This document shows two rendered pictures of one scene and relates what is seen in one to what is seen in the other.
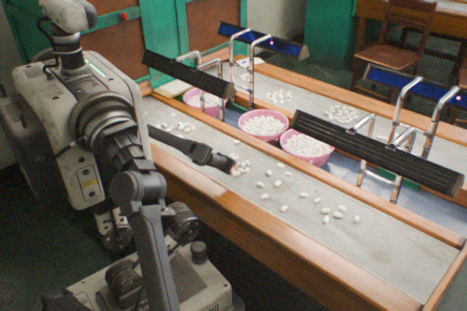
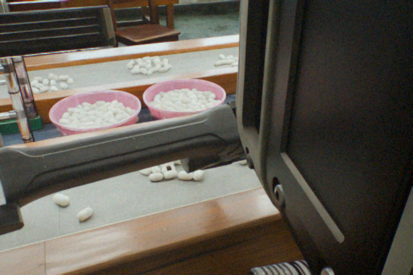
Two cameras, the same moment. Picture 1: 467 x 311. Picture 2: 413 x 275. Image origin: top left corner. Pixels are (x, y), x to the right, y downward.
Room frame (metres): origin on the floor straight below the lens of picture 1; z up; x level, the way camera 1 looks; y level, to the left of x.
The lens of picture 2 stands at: (1.16, 0.62, 1.26)
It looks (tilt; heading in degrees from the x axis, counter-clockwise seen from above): 30 degrees down; 295
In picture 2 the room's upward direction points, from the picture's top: straight up
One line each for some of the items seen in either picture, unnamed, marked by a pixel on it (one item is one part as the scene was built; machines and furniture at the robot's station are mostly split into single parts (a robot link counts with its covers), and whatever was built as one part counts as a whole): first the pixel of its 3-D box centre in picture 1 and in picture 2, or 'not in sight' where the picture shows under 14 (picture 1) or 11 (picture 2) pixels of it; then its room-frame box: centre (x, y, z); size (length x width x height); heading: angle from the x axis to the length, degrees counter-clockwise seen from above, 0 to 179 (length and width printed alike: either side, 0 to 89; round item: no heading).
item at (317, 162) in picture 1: (306, 148); (184, 107); (1.68, -0.37, 0.72); 0.27 x 0.27 x 0.10
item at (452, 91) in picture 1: (416, 133); not in sight; (1.53, -0.82, 0.90); 0.20 x 0.19 x 0.45; 46
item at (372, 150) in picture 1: (367, 146); not in sight; (1.19, -0.48, 1.08); 0.62 x 0.08 x 0.07; 46
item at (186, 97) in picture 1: (206, 103); not in sight; (2.19, 0.14, 0.72); 0.27 x 0.27 x 0.10
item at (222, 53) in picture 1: (214, 57); not in sight; (2.62, 0.10, 0.83); 0.30 x 0.06 x 0.07; 136
